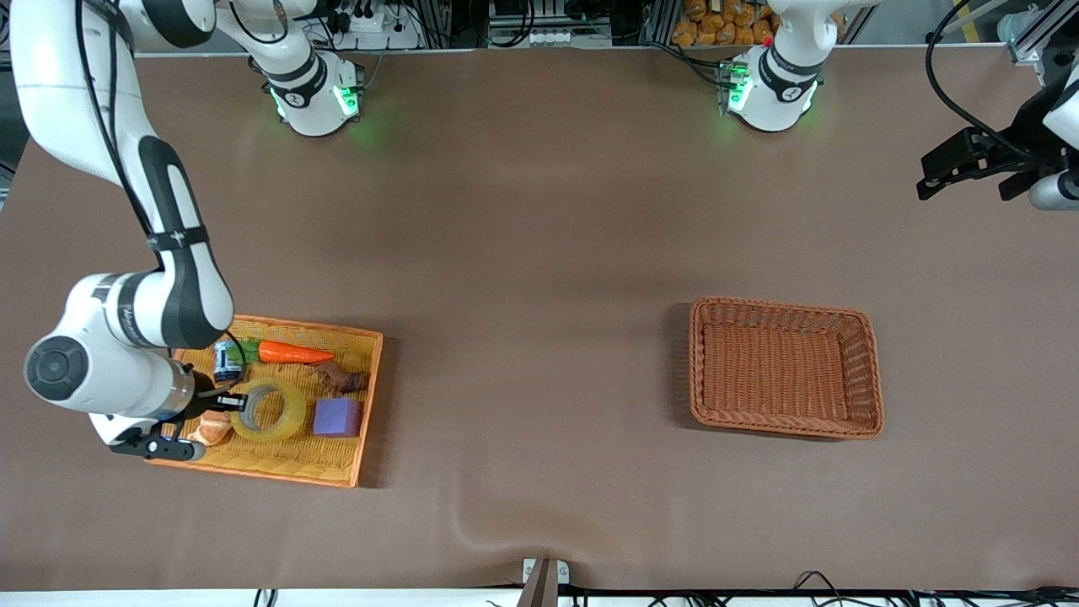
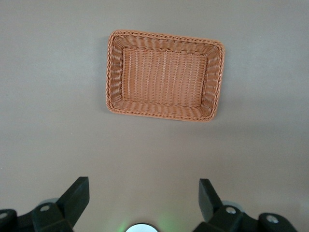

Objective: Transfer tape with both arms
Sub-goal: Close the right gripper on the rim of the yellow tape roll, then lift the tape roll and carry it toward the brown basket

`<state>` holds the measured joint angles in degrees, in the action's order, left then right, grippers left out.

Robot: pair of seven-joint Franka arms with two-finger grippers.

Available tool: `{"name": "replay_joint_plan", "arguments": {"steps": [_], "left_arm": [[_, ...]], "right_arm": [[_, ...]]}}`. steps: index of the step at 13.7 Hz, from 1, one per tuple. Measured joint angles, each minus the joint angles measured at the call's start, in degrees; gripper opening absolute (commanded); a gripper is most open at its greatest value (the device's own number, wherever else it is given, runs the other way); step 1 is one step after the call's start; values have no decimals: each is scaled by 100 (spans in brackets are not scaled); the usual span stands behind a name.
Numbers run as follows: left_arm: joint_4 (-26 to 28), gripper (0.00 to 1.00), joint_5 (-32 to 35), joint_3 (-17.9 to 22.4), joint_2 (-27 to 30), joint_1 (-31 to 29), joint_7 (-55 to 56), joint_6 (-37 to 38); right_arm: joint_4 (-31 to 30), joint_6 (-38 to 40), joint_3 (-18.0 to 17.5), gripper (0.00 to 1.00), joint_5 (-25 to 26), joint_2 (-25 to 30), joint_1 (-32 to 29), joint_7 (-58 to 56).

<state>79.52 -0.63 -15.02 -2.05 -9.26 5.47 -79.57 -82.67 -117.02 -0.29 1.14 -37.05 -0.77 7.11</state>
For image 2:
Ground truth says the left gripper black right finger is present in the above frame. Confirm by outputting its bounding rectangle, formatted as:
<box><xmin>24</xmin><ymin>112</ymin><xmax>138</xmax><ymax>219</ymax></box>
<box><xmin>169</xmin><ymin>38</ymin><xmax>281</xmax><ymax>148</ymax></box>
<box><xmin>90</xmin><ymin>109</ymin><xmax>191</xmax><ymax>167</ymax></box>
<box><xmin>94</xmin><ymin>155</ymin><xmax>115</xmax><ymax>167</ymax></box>
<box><xmin>194</xmin><ymin>178</ymin><xmax>298</xmax><ymax>232</ymax></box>

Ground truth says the brown woven rectangular basket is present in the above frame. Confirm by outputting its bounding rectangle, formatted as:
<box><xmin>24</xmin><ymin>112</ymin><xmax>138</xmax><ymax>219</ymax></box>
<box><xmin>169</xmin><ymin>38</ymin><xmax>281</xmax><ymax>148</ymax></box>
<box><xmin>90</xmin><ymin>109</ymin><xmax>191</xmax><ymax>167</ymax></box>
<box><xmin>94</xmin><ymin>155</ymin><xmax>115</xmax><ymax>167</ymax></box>
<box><xmin>105</xmin><ymin>29</ymin><xmax>226</xmax><ymax>124</ymax></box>

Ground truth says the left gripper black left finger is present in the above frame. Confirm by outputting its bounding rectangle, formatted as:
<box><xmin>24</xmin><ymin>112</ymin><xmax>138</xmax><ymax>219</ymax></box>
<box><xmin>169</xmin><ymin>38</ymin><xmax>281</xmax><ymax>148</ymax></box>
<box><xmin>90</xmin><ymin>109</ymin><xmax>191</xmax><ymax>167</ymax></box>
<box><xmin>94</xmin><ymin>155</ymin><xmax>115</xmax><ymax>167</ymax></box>
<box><xmin>0</xmin><ymin>176</ymin><xmax>90</xmax><ymax>232</ymax></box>

